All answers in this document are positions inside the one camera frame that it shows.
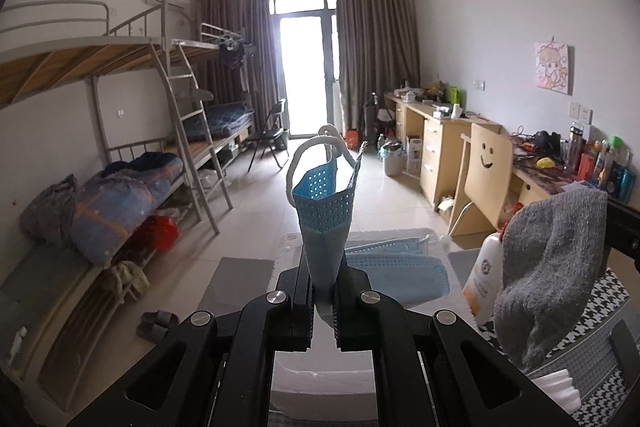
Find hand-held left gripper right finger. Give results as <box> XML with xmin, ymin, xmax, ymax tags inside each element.
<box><xmin>331</xmin><ymin>257</ymin><xmax>578</xmax><ymax>427</ymax></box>

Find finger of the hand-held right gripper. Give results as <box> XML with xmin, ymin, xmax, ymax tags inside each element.
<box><xmin>602</xmin><ymin>201</ymin><xmax>640</xmax><ymax>280</ymax></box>

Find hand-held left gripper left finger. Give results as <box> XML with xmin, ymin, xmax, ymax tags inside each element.
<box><xmin>65</xmin><ymin>252</ymin><xmax>317</xmax><ymax>427</ymax></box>

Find white foam box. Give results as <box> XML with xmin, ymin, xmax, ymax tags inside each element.
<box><xmin>270</xmin><ymin>349</ymin><xmax>376</xmax><ymax>427</ymax></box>

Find grey sock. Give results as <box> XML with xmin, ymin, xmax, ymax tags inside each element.
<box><xmin>492</xmin><ymin>189</ymin><xmax>610</xmax><ymax>370</ymax></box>

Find blue face mask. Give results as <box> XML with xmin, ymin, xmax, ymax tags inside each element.
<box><xmin>285</xmin><ymin>124</ymin><xmax>363</xmax><ymax>328</ymax></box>

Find stack of blue face masks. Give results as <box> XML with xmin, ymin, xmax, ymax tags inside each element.
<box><xmin>345</xmin><ymin>232</ymin><xmax>451</xmax><ymax>313</ymax></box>

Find houndstooth mat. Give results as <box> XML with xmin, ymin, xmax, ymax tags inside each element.
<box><xmin>480</xmin><ymin>267</ymin><xmax>640</xmax><ymax>427</ymax></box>

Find row of toiletry bottles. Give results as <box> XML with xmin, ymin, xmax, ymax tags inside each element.
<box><xmin>565</xmin><ymin>122</ymin><xmax>638</xmax><ymax>200</ymax></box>

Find wooden desk with clutter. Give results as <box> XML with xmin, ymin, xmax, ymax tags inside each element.
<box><xmin>460</xmin><ymin>132</ymin><xmax>608</xmax><ymax>233</ymax></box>

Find black bag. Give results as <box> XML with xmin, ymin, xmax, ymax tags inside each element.
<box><xmin>530</xmin><ymin>131</ymin><xmax>563</xmax><ymax>155</ymax></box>

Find white lotion bottle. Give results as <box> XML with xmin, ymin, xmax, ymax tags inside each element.
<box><xmin>462</xmin><ymin>232</ymin><xmax>503</xmax><ymax>325</ymax></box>

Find grey slipper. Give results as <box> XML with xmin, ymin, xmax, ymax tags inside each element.
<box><xmin>136</xmin><ymin>322</ymin><xmax>168</xmax><ymax>343</ymax></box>
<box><xmin>142</xmin><ymin>309</ymin><xmax>180</xmax><ymax>330</ymax></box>

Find wooden chair with smiley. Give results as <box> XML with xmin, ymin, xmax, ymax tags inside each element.
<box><xmin>446</xmin><ymin>123</ymin><xmax>516</xmax><ymax>238</ymax></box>

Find grey trash bin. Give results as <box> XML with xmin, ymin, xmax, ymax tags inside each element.
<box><xmin>380</xmin><ymin>142</ymin><xmax>407</xmax><ymax>178</ymax></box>

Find red plastic bag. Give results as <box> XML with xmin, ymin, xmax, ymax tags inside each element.
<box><xmin>132</xmin><ymin>214</ymin><xmax>180</xmax><ymax>253</ymax></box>

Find cardboard box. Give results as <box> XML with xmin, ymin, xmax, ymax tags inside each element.
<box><xmin>406</xmin><ymin>136</ymin><xmax>423</xmax><ymax>175</ymax></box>

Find black folding chair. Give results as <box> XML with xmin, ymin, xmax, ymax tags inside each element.
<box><xmin>246</xmin><ymin>98</ymin><xmax>290</xmax><ymax>172</ymax></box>

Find yellowish cloth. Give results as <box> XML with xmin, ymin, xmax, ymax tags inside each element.
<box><xmin>102</xmin><ymin>261</ymin><xmax>151</xmax><ymax>303</ymax></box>

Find wooden desk with drawers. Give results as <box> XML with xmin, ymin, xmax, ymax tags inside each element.
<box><xmin>384</xmin><ymin>92</ymin><xmax>501</xmax><ymax>208</ymax></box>

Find dark blue mattress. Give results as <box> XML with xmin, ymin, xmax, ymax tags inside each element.
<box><xmin>202</xmin><ymin>103</ymin><xmax>255</xmax><ymax>142</ymax></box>

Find blue and orange quilt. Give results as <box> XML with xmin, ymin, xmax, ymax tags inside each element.
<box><xmin>70</xmin><ymin>152</ymin><xmax>185</xmax><ymax>268</ymax></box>

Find metal bunk ladder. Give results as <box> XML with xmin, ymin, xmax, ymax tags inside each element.
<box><xmin>150</xmin><ymin>39</ymin><xmax>234</xmax><ymax>235</ymax></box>

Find glass balcony door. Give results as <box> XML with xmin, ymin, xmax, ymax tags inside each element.
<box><xmin>268</xmin><ymin>0</ymin><xmax>337</xmax><ymax>140</ymax></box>

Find dark hanging clothes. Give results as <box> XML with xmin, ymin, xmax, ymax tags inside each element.
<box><xmin>218</xmin><ymin>42</ymin><xmax>247</xmax><ymax>70</ymax></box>

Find brown curtain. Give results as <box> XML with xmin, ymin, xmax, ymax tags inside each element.
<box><xmin>195</xmin><ymin>0</ymin><xmax>281</xmax><ymax>142</ymax></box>
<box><xmin>334</xmin><ymin>0</ymin><xmax>421</xmax><ymax>142</ymax></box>

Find grey purple cloth bundle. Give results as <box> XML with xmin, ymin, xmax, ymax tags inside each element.
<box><xmin>20</xmin><ymin>174</ymin><xmax>78</xmax><ymax>250</ymax></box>

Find metal bunk bed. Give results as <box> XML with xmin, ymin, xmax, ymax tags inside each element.
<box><xmin>0</xmin><ymin>0</ymin><xmax>221</xmax><ymax>413</ymax></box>
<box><xmin>170</xmin><ymin>22</ymin><xmax>258</xmax><ymax>208</ymax></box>

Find white wall socket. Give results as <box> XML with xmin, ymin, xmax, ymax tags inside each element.
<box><xmin>569</xmin><ymin>101</ymin><xmax>593</xmax><ymax>125</ymax></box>

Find pink cartoon wall picture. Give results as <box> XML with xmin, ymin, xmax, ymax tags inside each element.
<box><xmin>532</xmin><ymin>41</ymin><xmax>575</xmax><ymax>96</ymax></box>

